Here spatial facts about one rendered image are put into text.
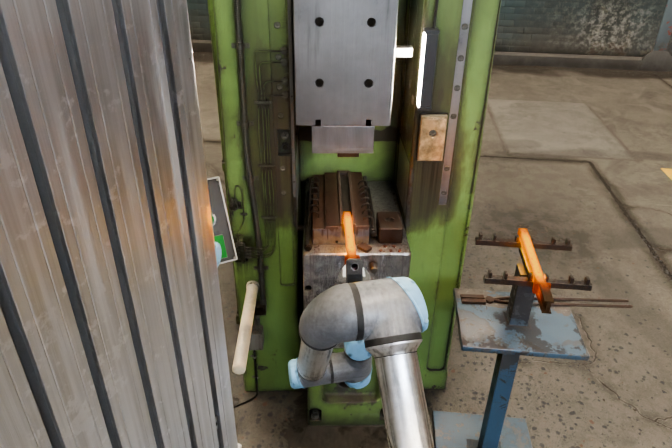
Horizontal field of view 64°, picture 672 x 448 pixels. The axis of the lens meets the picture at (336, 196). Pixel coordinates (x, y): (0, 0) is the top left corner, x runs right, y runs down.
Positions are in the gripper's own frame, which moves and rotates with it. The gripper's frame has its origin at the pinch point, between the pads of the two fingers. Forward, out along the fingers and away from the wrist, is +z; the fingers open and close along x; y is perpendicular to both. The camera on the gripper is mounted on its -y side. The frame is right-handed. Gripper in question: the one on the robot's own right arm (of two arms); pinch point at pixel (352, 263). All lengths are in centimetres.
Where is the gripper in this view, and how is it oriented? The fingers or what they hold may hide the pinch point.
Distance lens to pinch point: 166.0
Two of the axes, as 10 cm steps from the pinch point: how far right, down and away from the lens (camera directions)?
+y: 0.0, 8.9, 4.5
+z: -0.3, -4.5, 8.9
